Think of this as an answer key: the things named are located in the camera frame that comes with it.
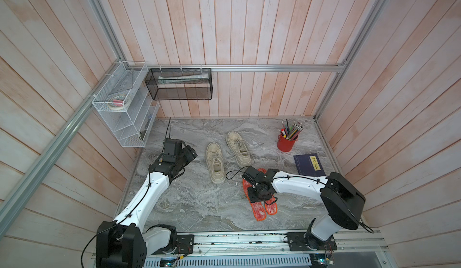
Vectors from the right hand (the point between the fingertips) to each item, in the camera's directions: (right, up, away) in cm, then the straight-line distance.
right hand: (252, 197), depth 87 cm
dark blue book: (+33, +14, +10) cm, 37 cm away
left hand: (-30, +21, -3) cm, 37 cm away
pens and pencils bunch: (+23, +32, +11) cm, 41 cm away
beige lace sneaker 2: (-6, +23, +9) cm, 25 cm away
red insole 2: (+2, -3, -4) cm, 6 cm away
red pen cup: (+20, +26, +12) cm, 35 cm away
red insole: (+8, -2, -3) cm, 9 cm away
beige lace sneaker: (-19, +15, +7) cm, 25 cm away
